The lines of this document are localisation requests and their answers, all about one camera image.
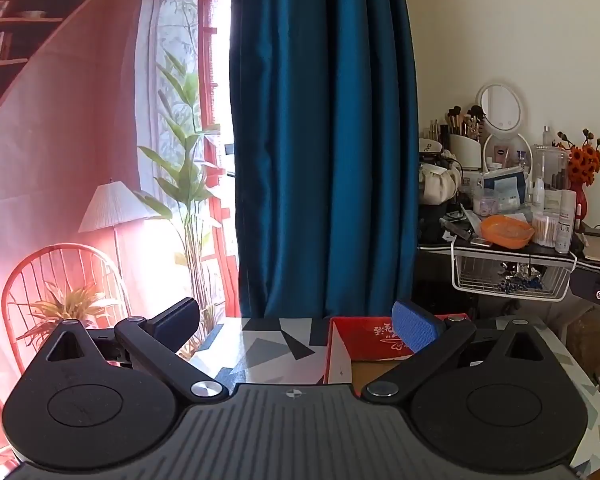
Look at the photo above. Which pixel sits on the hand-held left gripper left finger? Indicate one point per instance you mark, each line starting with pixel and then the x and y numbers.
pixel 177 322

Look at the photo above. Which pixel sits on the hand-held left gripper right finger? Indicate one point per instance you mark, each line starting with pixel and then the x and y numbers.
pixel 415 330

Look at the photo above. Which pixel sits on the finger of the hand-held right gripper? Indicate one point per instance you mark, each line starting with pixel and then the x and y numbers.
pixel 592 282

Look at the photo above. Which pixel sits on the red strawberry print box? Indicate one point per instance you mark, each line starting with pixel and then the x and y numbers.
pixel 367 345

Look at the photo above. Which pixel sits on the black dresser table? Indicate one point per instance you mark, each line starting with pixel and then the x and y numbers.
pixel 435 270

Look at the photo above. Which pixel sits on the white spray bottle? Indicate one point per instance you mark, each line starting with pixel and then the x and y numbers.
pixel 565 225

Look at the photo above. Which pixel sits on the clear cotton swab container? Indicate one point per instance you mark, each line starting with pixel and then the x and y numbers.
pixel 545 230

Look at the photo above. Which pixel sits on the red vase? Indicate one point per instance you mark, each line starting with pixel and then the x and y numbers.
pixel 580 207

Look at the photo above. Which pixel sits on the geometric patterned tablecloth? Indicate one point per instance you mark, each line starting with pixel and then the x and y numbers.
pixel 270 350

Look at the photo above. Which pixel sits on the orange bowl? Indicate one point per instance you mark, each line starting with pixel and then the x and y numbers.
pixel 507 230

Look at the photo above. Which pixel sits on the orange flower bouquet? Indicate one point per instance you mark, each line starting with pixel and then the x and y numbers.
pixel 582 160

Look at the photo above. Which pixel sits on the clear acrylic container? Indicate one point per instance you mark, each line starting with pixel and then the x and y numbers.
pixel 550 165

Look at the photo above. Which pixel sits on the blue and white packet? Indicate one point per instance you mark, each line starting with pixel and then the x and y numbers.
pixel 505 187

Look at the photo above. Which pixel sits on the white brush holder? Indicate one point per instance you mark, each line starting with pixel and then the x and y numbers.
pixel 464 152

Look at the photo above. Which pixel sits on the round white mirror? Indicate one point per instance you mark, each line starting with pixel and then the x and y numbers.
pixel 500 105

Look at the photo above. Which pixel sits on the blue curtain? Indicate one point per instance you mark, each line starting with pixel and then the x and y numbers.
pixel 325 135

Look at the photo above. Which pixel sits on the pink printed wall tapestry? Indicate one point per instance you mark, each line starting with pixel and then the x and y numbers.
pixel 55 160

